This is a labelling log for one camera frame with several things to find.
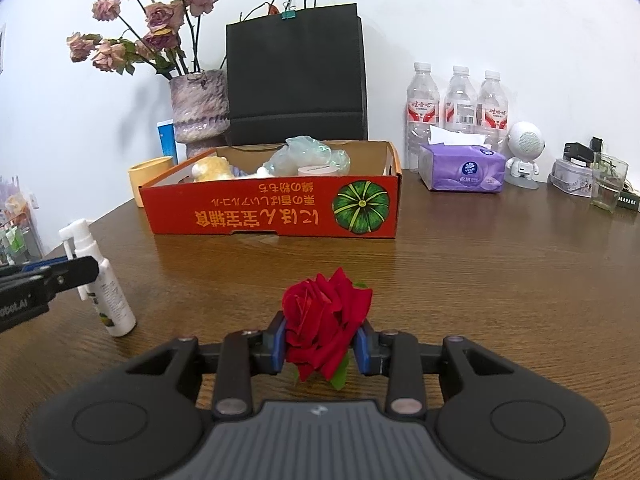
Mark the red artificial rose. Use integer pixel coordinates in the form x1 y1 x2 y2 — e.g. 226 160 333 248
282 267 375 392

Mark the white robot speaker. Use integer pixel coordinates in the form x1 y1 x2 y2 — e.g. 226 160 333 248
503 121 545 190

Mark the patterned tin box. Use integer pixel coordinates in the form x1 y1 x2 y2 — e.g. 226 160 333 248
548 157 599 199

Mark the pink round jar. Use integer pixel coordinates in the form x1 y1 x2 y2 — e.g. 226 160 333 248
295 162 337 179

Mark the red cardboard box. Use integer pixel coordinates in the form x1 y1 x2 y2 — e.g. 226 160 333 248
139 140 404 240

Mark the black charger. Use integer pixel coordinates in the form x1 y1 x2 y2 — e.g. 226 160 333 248
563 136 604 166

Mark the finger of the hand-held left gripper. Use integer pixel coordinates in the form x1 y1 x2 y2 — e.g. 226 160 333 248
0 255 100 312

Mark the white spray bottle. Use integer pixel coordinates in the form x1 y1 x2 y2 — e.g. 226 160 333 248
59 219 137 338

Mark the yellow fluffy toy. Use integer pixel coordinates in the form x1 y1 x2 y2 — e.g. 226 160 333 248
192 156 236 184

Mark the blue and white box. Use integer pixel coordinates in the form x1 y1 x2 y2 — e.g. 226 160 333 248
157 120 177 167

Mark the clear plastic wrap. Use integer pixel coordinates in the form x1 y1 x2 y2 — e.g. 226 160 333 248
262 135 353 179

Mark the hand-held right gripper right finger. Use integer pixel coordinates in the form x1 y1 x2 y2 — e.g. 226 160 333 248
352 320 516 416

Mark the clear glass jar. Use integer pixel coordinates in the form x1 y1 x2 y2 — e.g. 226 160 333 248
590 152 630 214

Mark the purple ceramic vase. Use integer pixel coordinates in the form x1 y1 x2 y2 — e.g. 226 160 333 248
168 70 231 159

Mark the clear water bottle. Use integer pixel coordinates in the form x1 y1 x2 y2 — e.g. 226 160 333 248
444 66 479 134
477 71 511 144
405 62 441 174

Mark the yellow cup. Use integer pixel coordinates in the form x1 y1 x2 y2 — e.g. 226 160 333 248
128 156 175 209

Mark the storage rack with bottles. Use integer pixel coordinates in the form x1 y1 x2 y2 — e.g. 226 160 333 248
0 175 45 267

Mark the purple tissue pack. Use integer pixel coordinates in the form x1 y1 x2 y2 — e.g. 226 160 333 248
418 126 507 195

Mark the black paper bag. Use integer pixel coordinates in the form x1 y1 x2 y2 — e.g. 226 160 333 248
224 0 370 147

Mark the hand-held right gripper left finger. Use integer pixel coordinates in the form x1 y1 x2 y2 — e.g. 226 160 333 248
122 312 288 417

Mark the bunch of dried roses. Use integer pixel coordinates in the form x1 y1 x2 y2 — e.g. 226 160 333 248
67 0 220 79

